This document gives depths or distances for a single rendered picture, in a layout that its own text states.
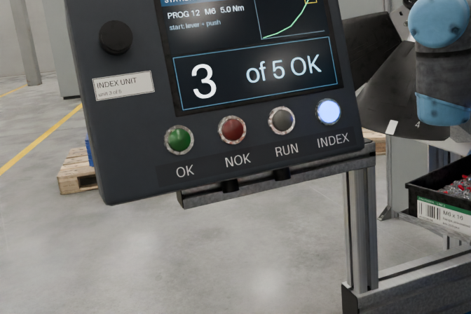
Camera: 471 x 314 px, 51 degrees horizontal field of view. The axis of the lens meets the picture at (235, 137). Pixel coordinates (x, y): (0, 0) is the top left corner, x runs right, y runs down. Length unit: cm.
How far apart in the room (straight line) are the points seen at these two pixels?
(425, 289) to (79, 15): 55
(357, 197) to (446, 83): 24
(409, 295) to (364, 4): 627
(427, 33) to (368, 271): 33
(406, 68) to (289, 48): 69
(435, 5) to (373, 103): 43
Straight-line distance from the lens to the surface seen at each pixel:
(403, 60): 116
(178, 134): 43
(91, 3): 45
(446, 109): 77
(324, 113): 48
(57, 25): 840
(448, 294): 75
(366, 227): 64
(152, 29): 45
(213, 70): 45
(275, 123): 46
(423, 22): 73
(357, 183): 60
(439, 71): 76
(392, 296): 69
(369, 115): 111
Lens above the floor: 123
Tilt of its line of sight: 15 degrees down
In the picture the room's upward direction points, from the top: 6 degrees counter-clockwise
